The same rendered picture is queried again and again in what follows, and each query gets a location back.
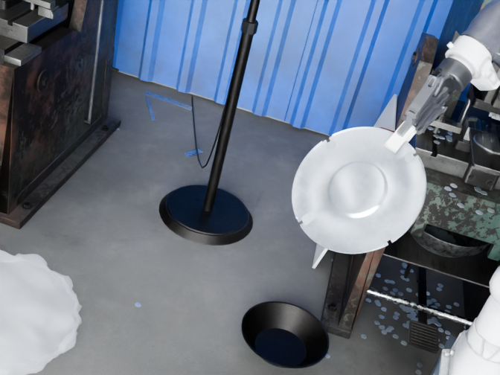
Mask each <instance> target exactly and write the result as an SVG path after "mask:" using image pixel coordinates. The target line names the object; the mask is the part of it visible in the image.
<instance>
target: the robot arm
mask: <svg viewBox="0 0 500 375"><path fill-rule="evenodd" d="M447 46H448V48H449V50H448V51H447V52H446V53H445V56H446V58H445V59H444V60H443V61H442V62H441V63H440V65H439V66H438V67H437V68H436V69H435V74H436V77H435V76H434V75H432V74H430V75H429V77H428V79H427V81H426V83H425V85H424V86H423V88H422V89H421V90H420V92H419V93H418V95H417V96H416V98H415V99H414V100H413V102H412V103H411V105H410V106H409V108H408V109H407V110H406V112H405V115H407V116H406V117H405V116H402V120H404V121H403V123H402V124H401V125H400V126H399V128H398V129H397V130H396V131H395V133H394V134H393V135H392V136H391V137H390V138H389V139H388V140H387V142H386V143H385V144H384V147H386V148H387V149H389V150H390V151H392V152H393V153H395V152H396V151H398V149H399V148H400V147H401V146H402V145H403V143H404V142H405V141H407V142H409V141H410V140H411V138H412V137H413V136H414V134H415V133H416V134H418V135H420V134H421V133H422V132H423V131H424V130H425V129H426V128H427V127H428V126H429V125H430V124H431V123H432V122H433V121H434V120H435V119H436V118H437V117H438V116H439V115H440V114H441V113H443V112H445V111H446V110H447V106H445V102H447V101H448V99H449V98H450V96H451V94H452V93H453V92H462V91H463V90H464V89H465V88H466V87H467V86H468V84H469V83H470V82H471V83H472V84H473V85H474V86H475V87H476V88H477V89H479V90H480V91H489V90H494V89H497V88H498V87H499V86H500V81H499V79H498V76H497V74H496V72H495V70H494V67H493V65H492V63H491V61H493V62H494V63H495V64H496V65H497V66H498V67H499V68H500V0H492V1H491V2H490V3H489V4H487V5H486V6H485V7H484V8H483V9H482V10H481V11H480V12H479V13H478V15H477V16H476V17H475V18H474V19H473V20H472V21H471V22H470V24H469V27H468V28H467V30H466V31H464V32H463V33H462V34H461V35H460V36H459V37H458V38H457V39H456V40H455V42H454V43H453V44H452V43H451V42H449V43H448V44H447ZM490 293H491V294H490V296H489V298H488V299H487V301H486V303H485V305H484V307H483V308H482V310H481V312H480V314H479V316H478V317H477V318H475V320H474V321H473V323H472V324H471V326H470V328H469V329H468V330H465V331H464V332H462V333H460V334H459V336H458V337H457V339H456V341H455V343H454V344H453V346H452V348H451V349H442V351H441V358H440V369H439V375H500V266H499V267H498V268H497V269H496V271H495V272H494V274H493V276H492V278H491V280H490Z"/></svg>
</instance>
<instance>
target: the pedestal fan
mask: <svg viewBox="0 0 500 375"><path fill-rule="evenodd" d="M259 4H260V0H251V1H250V5H249V11H248V14H247V17H246V18H244V19H243V22H242V26H241V31H242V35H241V38H240V44H239V48H238V52H237V58H236V61H235V65H234V70H233V74H232V77H231V83H230V86H229V90H228V95H227V98H226V102H225V107H224V109H223V113H222V118H221V121H220V124H219V129H218V131H217V136H216V138H215V141H214V145H213V147H212V150H211V154H212V152H213V150H214V146H215V143H216V141H217V137H218V134H219V137H218V141H217V147H216V151H215V154H214V160H213V164H212V168H211V174H210V178H209V181H208V186H207V185H188V186H184V187H180V188H178V189H175V190H173V191H172V192H170V193H168V194H167V195H166V196H165V197H164V198H163V199H162V200H161V202H160V205H159V210H158V211H159V214H160V217H161V219H162V221H163V222H164V224H165V225H166V226H167V227H168V228H169V229H170V230H171V231H172V232H174V233H175V234H177V235H179V236H180V237H183V238H184V239H186V240H189V241H192V242H195V243H200V244H203V245H210V246H224V245H229V244H232V243H236V242H239V241H240V240H242V239H244V238H245V237H246V236H247V235H248V234H249V233H250V231H251V230H252V226H253V220H252V216H251V214H250V212H249V210H248V209H247V207H246V206H245V205H244V204H243V203H242V202H241V201H240V200H239V199H238V198H237V197H236V196H234V195H233V194H231V193H229V192H227V191H225V190H222V189H219V188H218V186H219V180H220V176H221V173H222V167H223V164H224V160H225V154H226V151H227V147H228V142H229V138H230V134H231V129H232V125H233V122H234V116H235V112H236V109H237V104H238V100H239V96H240V90H241V87H242V84H243V78H244V74H245V71H246V65H247V62H248V58H249V52H250V49H251V43H252V40H253V36H254V34H256V32H257V26H258V21H257V20H256V17H257V12H258V8H259ZM191 99H192V110H193V97H192V98H191ZM220 127H221V128H220ZM193 129H194V136H195V144H196V152H197V156H198V161H199V163H200V165H201V167H202V168H204V167H206V166H207V164H208V162H209V160H210V157H211V154H210V155H209V158H208V160H207V162H206V165H204V166H202V164H201V161H200V160H199V152H198V148H197V142H196V130H195V122H194V111H193Z"/></svg>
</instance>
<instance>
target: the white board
mask: <svg viewBox="0 0 500 375"><path fill-rule="evenodd" d="M396 109H397V94H394V95H393V97H392V98H391V100H390V101H389V103H388V105H387V106H386V107H385V109H384V111H383V112H382V114H381V115H380V117H379V119H378V120H377V122H376V123H375V125H374V127H376V128H380V127H382V128H386V129H389V130H393V131H395V123H396ZM326 251H327V249H326V248H324V247H322V246H320V245H319V244H317V246H316V250H315V256H314V260H313V264H312V268H314V269H315V268H316V266H317V265H318V263H319V262H320V260H321V259H322V258H323V256H324V254H325V253H326Z"/></svg>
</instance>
